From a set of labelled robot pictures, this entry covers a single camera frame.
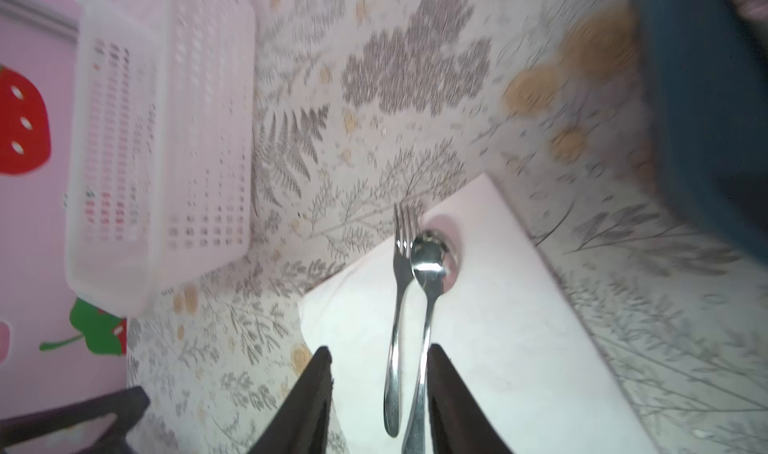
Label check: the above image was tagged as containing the teal plastic utensil tray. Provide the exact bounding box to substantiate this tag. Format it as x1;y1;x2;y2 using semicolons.
632;0;767;263

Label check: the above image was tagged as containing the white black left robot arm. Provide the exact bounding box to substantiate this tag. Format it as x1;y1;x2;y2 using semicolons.
1;386;150;453

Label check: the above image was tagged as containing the silver metal spoon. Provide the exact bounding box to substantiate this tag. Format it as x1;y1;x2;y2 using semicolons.
401;229;458;454

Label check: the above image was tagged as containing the silver metal fork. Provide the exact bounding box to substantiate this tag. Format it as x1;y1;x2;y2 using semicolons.
383;203;420;438

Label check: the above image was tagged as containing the white plastic mesh basket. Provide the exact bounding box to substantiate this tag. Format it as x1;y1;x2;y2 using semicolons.
65;0;256;317

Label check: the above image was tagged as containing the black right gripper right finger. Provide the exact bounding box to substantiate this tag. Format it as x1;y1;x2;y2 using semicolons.
426;344;512;454

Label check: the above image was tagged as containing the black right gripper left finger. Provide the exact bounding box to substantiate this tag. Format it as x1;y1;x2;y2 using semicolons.
248;346;333;454

